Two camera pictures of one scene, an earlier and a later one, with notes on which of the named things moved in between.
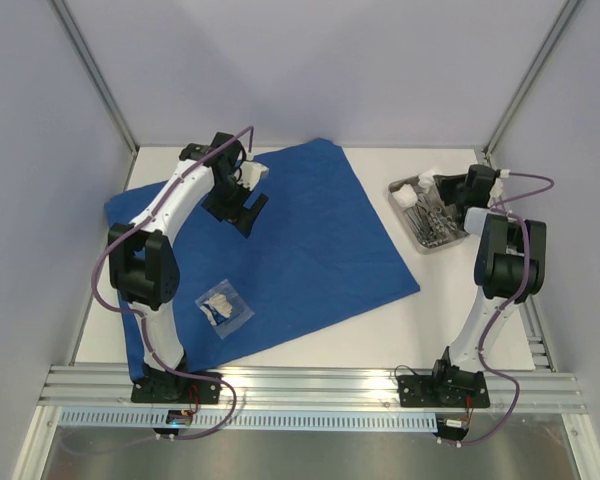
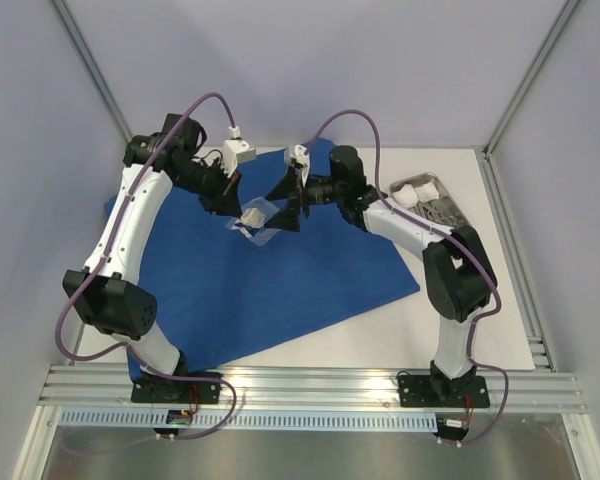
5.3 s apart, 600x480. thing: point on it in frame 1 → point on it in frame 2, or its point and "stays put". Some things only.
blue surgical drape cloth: (314, 258) stays put
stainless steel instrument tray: (430, 224) stays put
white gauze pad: (426, 179) → (427, 192)
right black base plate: (465, 390) stays put
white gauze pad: (405, 196) stays put
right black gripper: (453, 188) → (302, 195)
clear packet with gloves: (224, 308) → (252, 221)
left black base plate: (176, 390) stays put
